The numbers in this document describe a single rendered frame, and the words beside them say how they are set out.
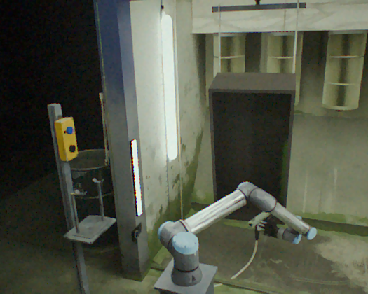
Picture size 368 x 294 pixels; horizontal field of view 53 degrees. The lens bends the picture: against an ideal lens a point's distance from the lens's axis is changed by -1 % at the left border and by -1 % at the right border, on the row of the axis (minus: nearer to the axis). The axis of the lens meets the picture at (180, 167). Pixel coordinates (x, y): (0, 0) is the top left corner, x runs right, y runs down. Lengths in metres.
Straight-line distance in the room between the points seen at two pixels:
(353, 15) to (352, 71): 0.48
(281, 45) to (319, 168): 1.32
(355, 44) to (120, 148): 2.28
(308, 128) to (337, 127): 0.30
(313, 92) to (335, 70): 0.51
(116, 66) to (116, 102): 0.25
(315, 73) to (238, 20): 1.00
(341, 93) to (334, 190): 0.98
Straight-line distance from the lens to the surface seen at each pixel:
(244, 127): 3.21
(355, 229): 4.12
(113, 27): 2.70
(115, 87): 2.75
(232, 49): 3.96
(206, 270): 2.42
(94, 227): 2.65
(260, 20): 3.82
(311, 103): 4.29
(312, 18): 3.77
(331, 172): 4.16
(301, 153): 4.21
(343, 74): 3.85
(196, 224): 2.39
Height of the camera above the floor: 2.09
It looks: 21 degrees down
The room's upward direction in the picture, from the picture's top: 2 degrees counter-clockwise
